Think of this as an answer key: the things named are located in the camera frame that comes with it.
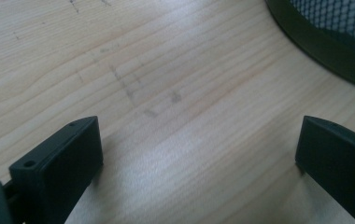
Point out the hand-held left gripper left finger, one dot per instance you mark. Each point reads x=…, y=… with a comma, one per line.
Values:
x=57, y=168

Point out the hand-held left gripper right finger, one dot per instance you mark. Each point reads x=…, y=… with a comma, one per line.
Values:
x=340, y=161

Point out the black mesh trash bin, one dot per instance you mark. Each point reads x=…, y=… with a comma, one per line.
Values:
x=322, y=49

